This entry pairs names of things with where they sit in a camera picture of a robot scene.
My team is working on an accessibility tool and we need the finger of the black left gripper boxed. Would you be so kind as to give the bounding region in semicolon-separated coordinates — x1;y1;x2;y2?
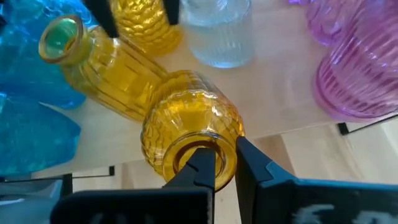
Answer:
163;0;181;26
83;0;120;39

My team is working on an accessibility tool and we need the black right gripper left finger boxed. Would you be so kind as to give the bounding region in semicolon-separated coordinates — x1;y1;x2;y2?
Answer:
163;147;216;191

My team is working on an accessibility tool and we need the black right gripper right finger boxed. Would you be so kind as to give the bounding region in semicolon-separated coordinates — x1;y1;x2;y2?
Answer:
235;136;296;224

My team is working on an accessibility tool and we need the yellow honeycomb glass vase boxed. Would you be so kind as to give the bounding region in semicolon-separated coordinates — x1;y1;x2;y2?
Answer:
108;0;183;57

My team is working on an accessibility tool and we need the clear square glass bottle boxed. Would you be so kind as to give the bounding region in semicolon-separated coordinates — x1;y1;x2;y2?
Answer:
180;0;256;69

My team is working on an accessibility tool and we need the yellow ribbed glass bottle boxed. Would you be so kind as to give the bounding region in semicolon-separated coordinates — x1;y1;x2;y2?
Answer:
140;70;246;192

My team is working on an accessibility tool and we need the yellow large fluted vase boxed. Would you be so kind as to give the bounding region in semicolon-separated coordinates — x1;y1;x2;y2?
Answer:
39;14;170;123

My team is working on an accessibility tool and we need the teal textured glass bottle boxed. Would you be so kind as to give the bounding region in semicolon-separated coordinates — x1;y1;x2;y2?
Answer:
0;0;98;110

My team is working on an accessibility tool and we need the pink ribbed glass bottle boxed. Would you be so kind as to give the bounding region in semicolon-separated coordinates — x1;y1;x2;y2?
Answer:
312;6;398;123

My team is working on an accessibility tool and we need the pink wavy-ribbed glass vase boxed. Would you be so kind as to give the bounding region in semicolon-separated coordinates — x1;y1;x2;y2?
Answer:
306;0;364;47

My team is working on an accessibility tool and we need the wooden shelf board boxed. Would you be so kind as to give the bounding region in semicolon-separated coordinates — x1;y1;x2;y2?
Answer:
30;0;398;175

